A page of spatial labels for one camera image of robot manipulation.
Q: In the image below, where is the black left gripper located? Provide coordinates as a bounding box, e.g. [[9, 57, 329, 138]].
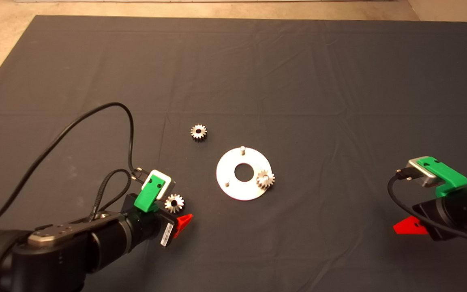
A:
[[130, 203, 193, 249]]

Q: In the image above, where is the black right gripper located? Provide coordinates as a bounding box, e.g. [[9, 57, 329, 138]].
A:
[[393, 185, 467, 242]]

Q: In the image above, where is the small steel planetary gear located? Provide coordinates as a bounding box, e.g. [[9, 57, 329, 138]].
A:
[[164, 193, 185, 214], [190, 124, 208, 142], [256, 170, 275, 190]]

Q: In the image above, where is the round metal carrier plate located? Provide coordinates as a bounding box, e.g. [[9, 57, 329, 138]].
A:
[[216, 145, 273, 201]]

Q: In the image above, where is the dark grey table cloth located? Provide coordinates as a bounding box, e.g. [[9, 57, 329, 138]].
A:
[[0, 15, 467, 292]]

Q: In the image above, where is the smooth black camera cable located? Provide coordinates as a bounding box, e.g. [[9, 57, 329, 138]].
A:
[[388, 168, 467, 245], [0, 102, 144, 227]]

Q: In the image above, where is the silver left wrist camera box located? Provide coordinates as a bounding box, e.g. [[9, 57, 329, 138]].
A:
[[142, 170, 176, 200]]

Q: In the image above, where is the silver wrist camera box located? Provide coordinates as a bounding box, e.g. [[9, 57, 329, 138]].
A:
[[142, 170, 176, 200], [407, 157, 439, 188]]

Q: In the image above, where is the green left camera mount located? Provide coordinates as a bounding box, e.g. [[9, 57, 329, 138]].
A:
[[134, 180, 166, 213]]

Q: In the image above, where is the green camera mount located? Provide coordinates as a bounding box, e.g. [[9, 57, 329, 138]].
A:
[[417, 156, 467, 198], [134, 180, 166, 213]]

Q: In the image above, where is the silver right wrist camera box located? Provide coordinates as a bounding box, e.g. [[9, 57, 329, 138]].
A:
[[407, 157, 439, 188]]

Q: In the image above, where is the green right camera mount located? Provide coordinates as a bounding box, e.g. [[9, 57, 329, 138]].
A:
[[417, 156, 467, 198]]

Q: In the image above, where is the thin braided black cable loop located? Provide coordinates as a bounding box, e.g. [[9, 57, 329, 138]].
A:
[[91, 169, 133, 223]]

